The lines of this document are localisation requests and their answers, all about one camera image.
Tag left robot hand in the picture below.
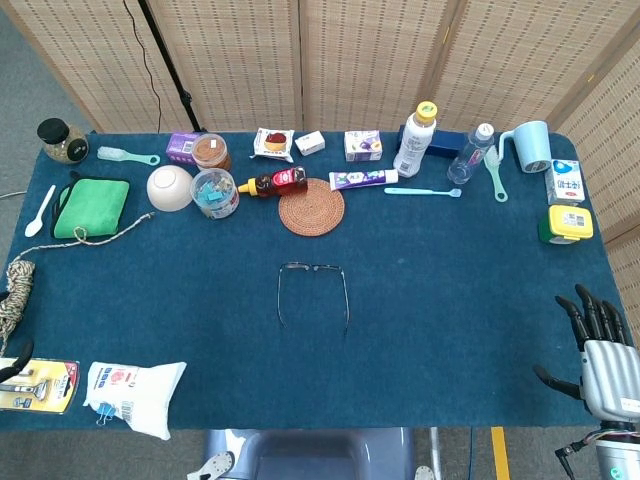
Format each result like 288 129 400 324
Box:
0 339 35 384

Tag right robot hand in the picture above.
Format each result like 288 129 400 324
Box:
532 283 640 427

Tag black-framed eyeglasses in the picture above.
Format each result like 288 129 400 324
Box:
276 262 351 339

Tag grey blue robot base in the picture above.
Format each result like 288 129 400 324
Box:
202 427 416 480

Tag yellow razor package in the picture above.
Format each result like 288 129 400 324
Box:
0 357 81 415

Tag white cloth at edge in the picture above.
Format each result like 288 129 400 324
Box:
82 360 188 441

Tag white plastic spoon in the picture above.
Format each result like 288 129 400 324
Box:
24 184 57 238

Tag yellow lid green container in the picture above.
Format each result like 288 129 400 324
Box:
537 203 595 245

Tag green folded towel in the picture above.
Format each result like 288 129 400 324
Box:
53 178 131 239

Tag blue white milk carton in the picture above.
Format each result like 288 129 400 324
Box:
543 158 586 205

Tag blue table cover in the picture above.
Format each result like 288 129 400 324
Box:
0 130 640 432

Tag metal table leg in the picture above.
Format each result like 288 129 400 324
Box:
429 427 444 480

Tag green folded cloth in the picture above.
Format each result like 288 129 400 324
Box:
49 170 132 240

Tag glass jar black lid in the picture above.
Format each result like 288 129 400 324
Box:
37 117 90 165

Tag cream bowl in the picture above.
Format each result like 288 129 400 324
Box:
146 164 195 213

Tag clear water bottle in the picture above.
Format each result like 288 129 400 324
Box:
446 122 496 185

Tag light blue toothbrush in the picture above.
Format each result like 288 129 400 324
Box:
383 186 463 198

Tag clear tub binder clips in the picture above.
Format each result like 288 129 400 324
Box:
189 168 240 220

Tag dark blue box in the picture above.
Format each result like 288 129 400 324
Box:
397 125 469 157

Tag purple box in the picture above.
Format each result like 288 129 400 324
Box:
165 131 204 165

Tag plastic tub brown powder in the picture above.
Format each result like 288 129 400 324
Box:
191 133 233 172

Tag white bottle yellow cap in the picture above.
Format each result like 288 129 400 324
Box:
392 101 440 179

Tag purple white toothpaste tube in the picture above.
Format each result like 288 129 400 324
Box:
328 168 400 192

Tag honey bottle yellow cap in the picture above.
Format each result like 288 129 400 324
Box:
236 165 310 199

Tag white purple drink carton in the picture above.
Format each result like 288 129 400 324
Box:
343 129 384 163

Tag round woven rattan coaster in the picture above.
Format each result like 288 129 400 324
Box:
278 177 347 237

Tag black stand pole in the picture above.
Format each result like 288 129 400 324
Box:
137 0 209 134

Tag cake snack packet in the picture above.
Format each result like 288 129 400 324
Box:
249 127 296 164

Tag small white box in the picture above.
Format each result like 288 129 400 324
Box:
294 129 327 157

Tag bamboo folding screen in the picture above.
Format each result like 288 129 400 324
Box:
0 0 640 326

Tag braided rope bundle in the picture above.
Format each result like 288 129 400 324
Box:
0 211 157 357

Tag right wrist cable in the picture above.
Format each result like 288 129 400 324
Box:
554 429 601 480

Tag mint handle scrub brush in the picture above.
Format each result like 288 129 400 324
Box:
96 145 162 167
482 144 510 203

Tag light blue handled cup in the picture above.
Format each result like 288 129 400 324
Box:
498 120 553 175

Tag thin black hanging cable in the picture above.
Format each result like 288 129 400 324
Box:
122 0 164 134

